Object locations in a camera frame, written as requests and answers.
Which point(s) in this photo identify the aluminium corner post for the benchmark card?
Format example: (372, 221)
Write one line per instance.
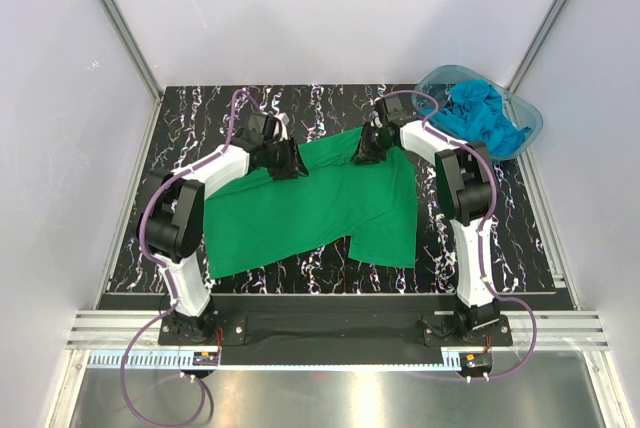
(545, 29)
(132, 48)

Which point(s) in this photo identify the aluminium front frame rail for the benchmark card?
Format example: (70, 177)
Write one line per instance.
(559, 372)

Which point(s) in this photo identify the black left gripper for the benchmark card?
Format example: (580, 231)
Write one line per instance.
(293, 166)

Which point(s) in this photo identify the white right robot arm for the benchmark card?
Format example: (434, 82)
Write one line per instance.
(466, 194)

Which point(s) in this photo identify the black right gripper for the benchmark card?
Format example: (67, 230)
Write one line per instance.
(364, 155)

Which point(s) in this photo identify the white slotted cable duct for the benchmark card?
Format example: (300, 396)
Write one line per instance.
(198, 360)

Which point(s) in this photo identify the green t shirt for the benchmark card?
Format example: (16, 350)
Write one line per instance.
(255, 220)

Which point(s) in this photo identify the blue t shirt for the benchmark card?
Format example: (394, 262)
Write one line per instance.
(474, 112)

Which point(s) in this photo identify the left aluminium corner post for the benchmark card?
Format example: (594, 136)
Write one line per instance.
(132, 48)

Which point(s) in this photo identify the clear blue plastic bin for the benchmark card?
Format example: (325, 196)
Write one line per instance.
(435, 90)

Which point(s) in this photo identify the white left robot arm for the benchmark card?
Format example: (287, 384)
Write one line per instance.
(171, 226)

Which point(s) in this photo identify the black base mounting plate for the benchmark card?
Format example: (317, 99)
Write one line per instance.
(381, 327)

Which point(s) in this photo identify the right aluminium corner post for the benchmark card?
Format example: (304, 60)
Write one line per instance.
(545, 29)

